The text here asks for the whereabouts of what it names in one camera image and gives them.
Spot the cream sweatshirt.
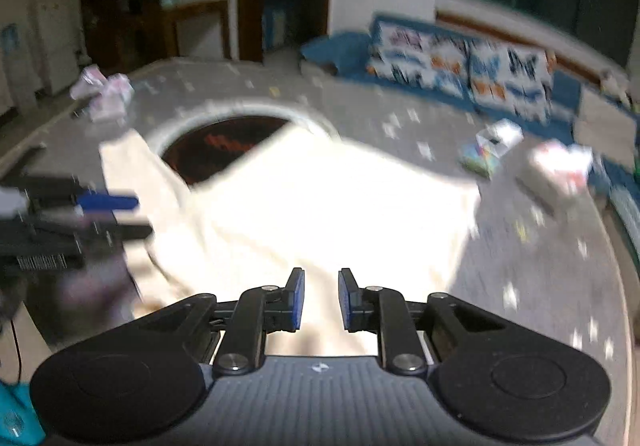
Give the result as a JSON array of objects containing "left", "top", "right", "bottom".
[{"left": 100, "top": 124, "right": 480, "bottom": 356}]

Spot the left butterfly pillow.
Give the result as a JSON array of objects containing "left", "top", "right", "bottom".
[{"left": 366, "top": 21, "right": 469, "bottom": 99}]

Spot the clear plastic toy box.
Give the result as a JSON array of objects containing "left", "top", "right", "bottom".
[{"left": 458, "top": 143, "right": 501, "bottom": 180}]

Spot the black induction cooktop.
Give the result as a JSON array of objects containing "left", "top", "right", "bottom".
[{"left": 162, "top": 116, "right": 288, "bottom": 186}]

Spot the white remote control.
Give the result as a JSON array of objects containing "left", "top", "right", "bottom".
[{"left": 476, "top": 119, "right": 524, "bottom": 159}]

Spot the right butterfly pillow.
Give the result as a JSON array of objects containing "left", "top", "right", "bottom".
[{"left": 469, "top": 41, "right": 555, "bottom": 124}]

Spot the white tissue box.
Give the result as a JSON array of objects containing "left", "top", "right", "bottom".
[{"left": 516, "top": 140, "right": 593, "bottom": 216}]

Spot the pink tissue pack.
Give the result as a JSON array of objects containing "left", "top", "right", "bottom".
[{"left": 70, "top": 65, "right": 134, "bottom": 122}]

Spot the grey cushion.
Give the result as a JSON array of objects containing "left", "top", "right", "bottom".
[{"left": 573, "top": 88, "right": 637, "bottom": 172}]

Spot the butterfly pillow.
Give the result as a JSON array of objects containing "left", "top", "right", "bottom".
[
  {"left": 366, "top": 21, "right": 469, "bottom": 99},
  {"left": 469, "top": 41, "right": 555, "bottom": 124}
]

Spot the blue corner sofa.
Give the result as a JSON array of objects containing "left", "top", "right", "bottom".
[{"left": 299, "top": 12, "right": 640, "bottom": 247}]

